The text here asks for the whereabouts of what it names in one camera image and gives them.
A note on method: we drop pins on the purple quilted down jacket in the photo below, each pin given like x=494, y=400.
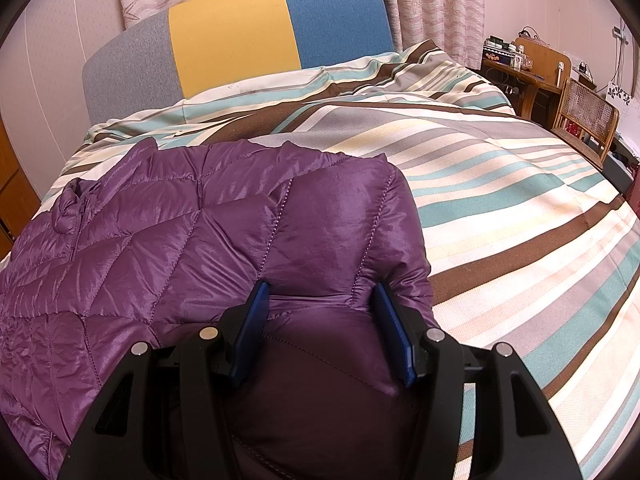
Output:
x=200, y=240

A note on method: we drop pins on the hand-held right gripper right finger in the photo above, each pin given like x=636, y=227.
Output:
x=395, y=332

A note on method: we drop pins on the wooden bedside shelf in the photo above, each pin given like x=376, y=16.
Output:
x=535, y=70

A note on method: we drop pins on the wooden cane-back chair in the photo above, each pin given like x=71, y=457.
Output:
x=585, y=107

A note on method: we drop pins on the wooden wardrobe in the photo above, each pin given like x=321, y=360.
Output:
x=10, y=185

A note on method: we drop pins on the pink patterned curtain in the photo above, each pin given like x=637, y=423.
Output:
x=440, y=5

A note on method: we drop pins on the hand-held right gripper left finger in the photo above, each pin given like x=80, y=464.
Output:
x=250, y=332

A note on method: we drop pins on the grey yellow blue headboard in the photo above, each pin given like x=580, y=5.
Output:
x=225, y=45

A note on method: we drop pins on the striped duvet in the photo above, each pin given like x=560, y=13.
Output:
x=500, y=185

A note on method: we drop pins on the printed box on desk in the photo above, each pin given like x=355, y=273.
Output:
x=499, y=52

